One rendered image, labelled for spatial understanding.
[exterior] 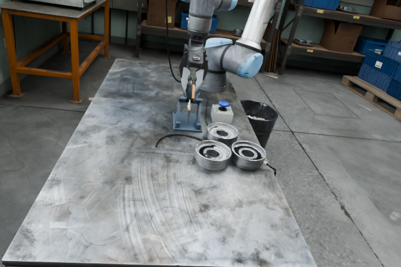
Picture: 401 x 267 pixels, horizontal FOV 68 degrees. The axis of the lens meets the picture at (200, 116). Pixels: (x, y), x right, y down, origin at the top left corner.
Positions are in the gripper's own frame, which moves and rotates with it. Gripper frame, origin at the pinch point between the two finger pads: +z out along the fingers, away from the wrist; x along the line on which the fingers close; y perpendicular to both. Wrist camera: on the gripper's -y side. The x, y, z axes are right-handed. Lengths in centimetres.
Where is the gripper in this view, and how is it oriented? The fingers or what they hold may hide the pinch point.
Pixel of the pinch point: (190, 89)
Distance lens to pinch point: 104.4
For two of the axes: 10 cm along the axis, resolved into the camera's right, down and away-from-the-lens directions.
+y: -1.0, -4.7, 8.8
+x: -9.8, -0.9, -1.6
